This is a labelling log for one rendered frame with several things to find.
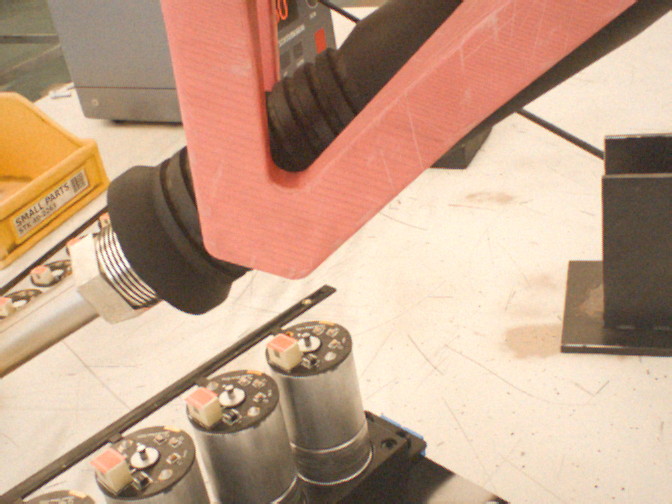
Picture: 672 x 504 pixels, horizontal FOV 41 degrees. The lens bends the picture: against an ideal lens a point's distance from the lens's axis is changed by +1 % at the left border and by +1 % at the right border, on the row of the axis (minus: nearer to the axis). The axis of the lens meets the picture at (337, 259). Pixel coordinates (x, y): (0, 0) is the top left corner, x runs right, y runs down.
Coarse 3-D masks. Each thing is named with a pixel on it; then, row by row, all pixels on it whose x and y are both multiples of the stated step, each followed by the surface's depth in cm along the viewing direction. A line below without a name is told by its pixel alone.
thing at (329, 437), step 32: (352, 352) 25; (288, 384) 25; (320, 384) 24; (352, 384) 25; (288, 416) 25; (320, 416) 25; (352, 416) 25; (320, 448) 26; (352, 448) 26; (320, 480) 26
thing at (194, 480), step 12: (132, 456) 22; (156, 456) 22; (132, 468) 22; (144, 468) 22; (192, 468) 22; (192, 480) 22; (204, 480) 23; (168, 492) 21; (180, 492) 22; (192, 492) 22; (204, 492) 23
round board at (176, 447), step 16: (144, 432) 23; (160, 432) 23; (176, 432) 23; (112, 448) 23; (128, 448) 23; (160, 448) 22; (176, 448) 22; (192, 448) 22; (128, 464) 22; (160, 464) 22; (176, 464) 22; (192, 464) 22; (96, 480) 22; (144, 480) 21; (160, 480) 21; (176, 480) 21; (112, 496) 21; (128, 496) 21; (144, 496) 21
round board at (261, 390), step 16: (224, 384) 24; (240, 384) 24; (256, 384) 24; (272, 384) 24; (256, 400) 23; (272, 400) 23; (224, 416) 23; (240, 416) 23; (256, 416) 23; (208, 432) 23; (224, 432) 23
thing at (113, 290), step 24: (96, 240) 13; (72, 264) 13; (96, 264) 13; (120, 264) 13; (72, 288) 14; (96, 288) 13; (120, 288) 13; (144, 288) 13; (24, 312) 14; (48, 312) 14; (72, 312) 14; (96, 312) 14; (120, 312) 13; (144, 312) 14; (0, 336) 14; (24, 336) 14; (48, 336) 14; (0, 360) 14; (24, 360) 14
